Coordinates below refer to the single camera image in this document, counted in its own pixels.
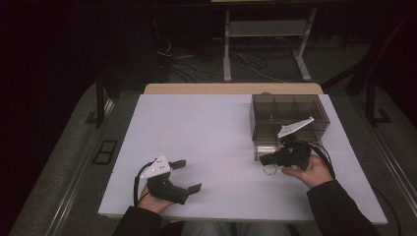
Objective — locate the black floor socket plate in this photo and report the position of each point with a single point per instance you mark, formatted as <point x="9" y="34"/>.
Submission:
<point x="105" y="151"/>

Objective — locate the white table sheet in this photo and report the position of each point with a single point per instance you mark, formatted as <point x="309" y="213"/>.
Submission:
<point x="203" y="137"/>

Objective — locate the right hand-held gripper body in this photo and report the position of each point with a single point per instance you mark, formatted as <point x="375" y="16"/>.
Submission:
<point x="295" y="154"/>

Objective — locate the wooden table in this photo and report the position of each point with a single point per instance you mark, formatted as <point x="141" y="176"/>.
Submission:
<point x="203" y="88"/>

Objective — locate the person's left hand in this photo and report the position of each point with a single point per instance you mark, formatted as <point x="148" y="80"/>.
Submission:
<point x="152" y="204"/>

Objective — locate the metal floor rail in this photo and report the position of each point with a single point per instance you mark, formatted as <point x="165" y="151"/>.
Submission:
<point x="78" y="183"/>
<point x="393" y="167"/>

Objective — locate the person's right hand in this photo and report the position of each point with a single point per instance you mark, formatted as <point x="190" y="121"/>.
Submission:
<point x="314" y="175"/>

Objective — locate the smoky transparent drawer box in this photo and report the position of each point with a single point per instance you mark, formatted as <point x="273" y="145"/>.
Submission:
<point x="262" y="111"/>

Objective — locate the gold hoop earring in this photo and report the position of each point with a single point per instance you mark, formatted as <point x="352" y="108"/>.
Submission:
<point x="264" y="170"/>

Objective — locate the white metal desk frame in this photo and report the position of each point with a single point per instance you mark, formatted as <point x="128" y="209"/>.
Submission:
<point x="267" y="28"/>

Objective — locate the black metal stand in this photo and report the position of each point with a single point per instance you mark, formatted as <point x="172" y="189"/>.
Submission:
<point x="370" y="105"/>
<point x="100" y="105"/>

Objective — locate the person's blue jeans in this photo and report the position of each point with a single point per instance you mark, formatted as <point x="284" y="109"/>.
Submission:
<point x="203" y="229"/>

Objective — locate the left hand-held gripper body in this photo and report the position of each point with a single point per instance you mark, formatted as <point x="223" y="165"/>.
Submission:
<point x="165" y="190"/>

